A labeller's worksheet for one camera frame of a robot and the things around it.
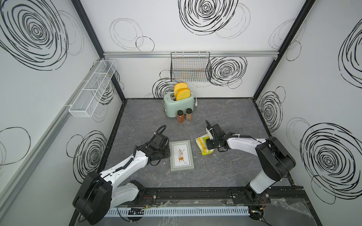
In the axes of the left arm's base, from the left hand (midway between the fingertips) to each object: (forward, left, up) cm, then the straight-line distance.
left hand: (168, 152), depth 85 cm
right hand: (+8, -27, -4) cm, 28 cm away
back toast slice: (+42, -5, +17) cm, 45 cm away
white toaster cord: (+42, -19, 0) cm, 46 cm away
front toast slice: (+36, -8, +16) cm, 40 cm away
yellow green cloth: (+7, -22, -3) cm, 23 cm away
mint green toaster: (+31, 0, +8) cm, 32 cm away
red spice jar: (+26, -6, +3) cm, 27 cm away
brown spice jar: (+28, -12, +3) cm, 31 cm away
